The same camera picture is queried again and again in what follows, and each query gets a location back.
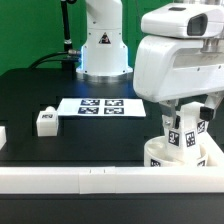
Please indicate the white round stool seat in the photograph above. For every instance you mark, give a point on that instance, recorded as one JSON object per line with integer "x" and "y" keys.
{"x": 156, "y": 154}

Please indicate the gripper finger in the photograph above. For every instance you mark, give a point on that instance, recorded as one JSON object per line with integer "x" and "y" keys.
{"x": 169, "y": 116}
{"x": 208, "y": 110}

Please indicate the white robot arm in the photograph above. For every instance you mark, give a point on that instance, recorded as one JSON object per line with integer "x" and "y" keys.
{"x": 104, "y": 55}

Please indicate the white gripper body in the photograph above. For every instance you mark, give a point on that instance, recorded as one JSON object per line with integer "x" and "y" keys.
{"x": 172, "y": 61}

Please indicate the white left fence piece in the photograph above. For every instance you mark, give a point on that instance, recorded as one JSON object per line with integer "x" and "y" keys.
{"x": 2, "y": 136}

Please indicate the white front fence bar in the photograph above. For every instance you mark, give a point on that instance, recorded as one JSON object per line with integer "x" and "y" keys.
{"x": 110, "y": 180}

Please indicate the white marker sheet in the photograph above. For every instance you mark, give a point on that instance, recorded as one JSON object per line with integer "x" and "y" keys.
{"x": 98, "y": 107}

